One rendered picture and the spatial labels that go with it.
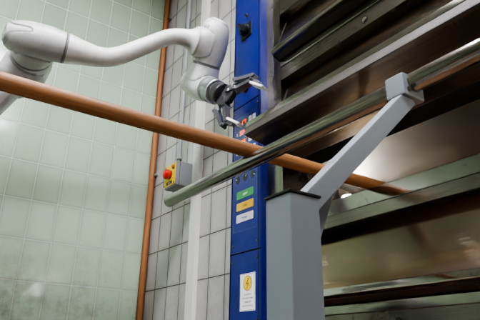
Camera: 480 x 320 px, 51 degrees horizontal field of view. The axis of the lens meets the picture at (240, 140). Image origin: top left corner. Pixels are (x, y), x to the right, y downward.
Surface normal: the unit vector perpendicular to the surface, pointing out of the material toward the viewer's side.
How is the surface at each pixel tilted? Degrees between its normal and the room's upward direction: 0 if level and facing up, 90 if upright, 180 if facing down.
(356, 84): 170
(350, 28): 90
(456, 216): 70
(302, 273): 90
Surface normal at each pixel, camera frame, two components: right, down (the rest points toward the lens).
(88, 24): 0.58, -0.33
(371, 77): -0.15, 0.86
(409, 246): -0.76, -0.54
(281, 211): -0.82, -0.25
